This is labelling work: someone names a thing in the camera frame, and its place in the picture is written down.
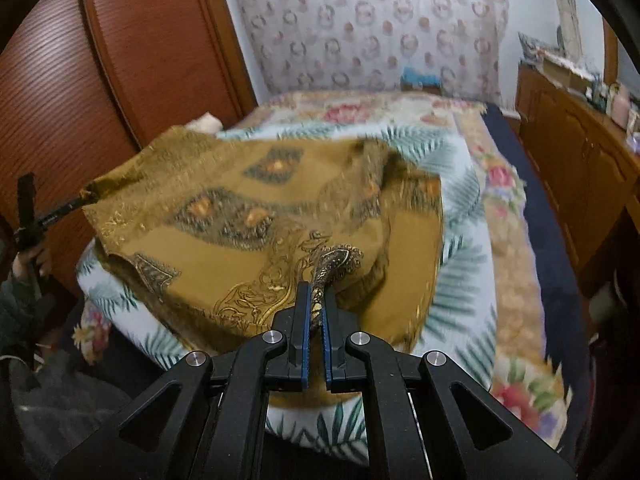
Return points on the navy mattress cover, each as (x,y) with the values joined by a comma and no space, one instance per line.
(545,240)

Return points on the person's left forearm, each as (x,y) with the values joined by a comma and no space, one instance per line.
(20,310)

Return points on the pink bottle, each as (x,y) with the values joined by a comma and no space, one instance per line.
(621,106)

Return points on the wooden cabinet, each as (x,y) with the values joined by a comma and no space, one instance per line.
(580,160)

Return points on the purple small container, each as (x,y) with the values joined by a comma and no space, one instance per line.
(635,142)

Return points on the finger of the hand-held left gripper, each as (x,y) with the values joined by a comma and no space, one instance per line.
(65,209)

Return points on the blue topped cardboard box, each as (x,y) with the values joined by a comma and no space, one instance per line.
(420,80)

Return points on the floral bedsheet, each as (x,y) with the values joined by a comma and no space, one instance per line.
(500,220)

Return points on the wooden headboard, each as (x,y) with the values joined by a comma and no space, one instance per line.
(115,90)

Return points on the person's left hand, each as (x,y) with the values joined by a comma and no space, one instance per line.
(42,260)

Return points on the grey cloth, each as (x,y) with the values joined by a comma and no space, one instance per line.
(60,405)

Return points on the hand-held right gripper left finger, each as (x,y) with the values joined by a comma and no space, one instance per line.
(301,340)

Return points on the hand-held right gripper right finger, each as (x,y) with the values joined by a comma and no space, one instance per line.
(328,352)

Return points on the beige pillow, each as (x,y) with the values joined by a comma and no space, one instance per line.
(205,122)

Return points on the open cardboard box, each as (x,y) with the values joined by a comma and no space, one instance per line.
(565,69)

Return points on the circle patterned curtain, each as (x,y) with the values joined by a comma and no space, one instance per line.
(365,25)

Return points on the palm leaf print blanket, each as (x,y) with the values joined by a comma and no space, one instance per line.
(450,280)

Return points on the golden patterned garment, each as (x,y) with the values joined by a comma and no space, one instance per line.
(260,230)

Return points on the row of small bottles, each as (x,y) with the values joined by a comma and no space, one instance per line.
(602,92)

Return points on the beige narrow curtain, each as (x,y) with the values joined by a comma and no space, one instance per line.
(567,7)

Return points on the patterned bag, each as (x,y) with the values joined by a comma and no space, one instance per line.
(530,44)

